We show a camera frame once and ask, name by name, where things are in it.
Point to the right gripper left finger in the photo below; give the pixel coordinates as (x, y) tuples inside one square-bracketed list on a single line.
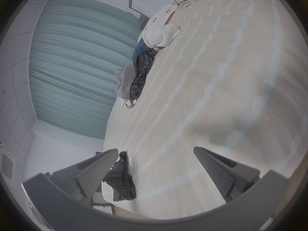
[(91, 172)]

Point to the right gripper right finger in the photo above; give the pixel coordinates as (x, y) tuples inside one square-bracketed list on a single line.
[(223, 172)]

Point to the black T-shirt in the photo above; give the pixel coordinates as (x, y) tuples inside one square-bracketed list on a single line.
[(120, 179)]

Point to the bed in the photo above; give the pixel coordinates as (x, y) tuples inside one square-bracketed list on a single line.
[(216, 80)]

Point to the pile of clothes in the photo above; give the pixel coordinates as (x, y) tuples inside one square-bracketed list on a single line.
[(139, 71)]

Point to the white ceiling air vent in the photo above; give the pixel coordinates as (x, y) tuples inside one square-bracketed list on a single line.
[(7, 162)]

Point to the blue-green curtain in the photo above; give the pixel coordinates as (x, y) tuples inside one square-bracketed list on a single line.
[(77, 68)]

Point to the grey bedside table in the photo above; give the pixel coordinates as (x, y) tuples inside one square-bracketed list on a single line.
[(143, 22)]

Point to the white printed pillow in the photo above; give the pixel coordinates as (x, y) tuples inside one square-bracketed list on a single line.
[(160, 14)]

